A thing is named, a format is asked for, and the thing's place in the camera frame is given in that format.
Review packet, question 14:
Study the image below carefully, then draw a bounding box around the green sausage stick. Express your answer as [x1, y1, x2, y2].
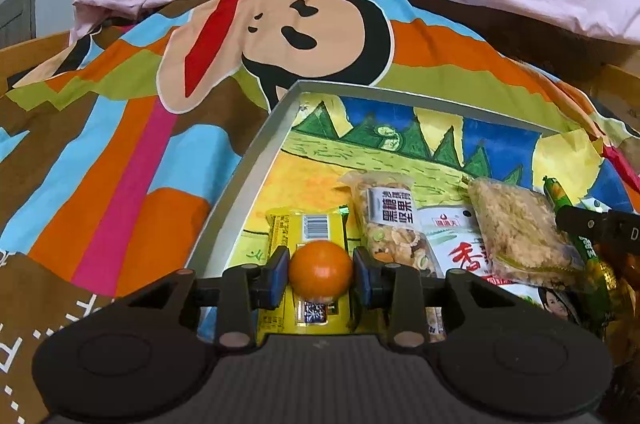
[544, 176, 611, 333]

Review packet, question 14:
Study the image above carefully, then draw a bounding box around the grey tray with drawing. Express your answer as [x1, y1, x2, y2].
[186, 79, 640, 340]

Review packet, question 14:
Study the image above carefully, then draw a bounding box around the green pickle snack packet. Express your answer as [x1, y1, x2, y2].
[418, 205, 579, 324]

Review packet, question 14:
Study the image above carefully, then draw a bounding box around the colourful monkey bedspread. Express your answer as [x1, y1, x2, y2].
[1, 0, 639, 423]

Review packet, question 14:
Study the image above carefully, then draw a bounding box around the yellow snack box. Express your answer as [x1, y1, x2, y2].
[257, 205, 352, 340]

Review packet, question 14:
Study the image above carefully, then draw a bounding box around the gold foil packet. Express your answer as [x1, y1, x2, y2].
[585, 257, 639, 366]

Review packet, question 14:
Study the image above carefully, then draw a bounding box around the small orange mandarin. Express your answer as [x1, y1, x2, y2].
[288, 240, 352, 304]

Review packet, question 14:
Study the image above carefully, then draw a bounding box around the puffed rice cake packet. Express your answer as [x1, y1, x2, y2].
[468, 177, 584, 290]

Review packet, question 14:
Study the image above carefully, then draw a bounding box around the brown door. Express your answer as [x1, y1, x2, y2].
[0, 0, 36, 48]

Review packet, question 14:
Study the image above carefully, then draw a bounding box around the mixed nuts packet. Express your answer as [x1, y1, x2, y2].
[337, 169, 448, 344]

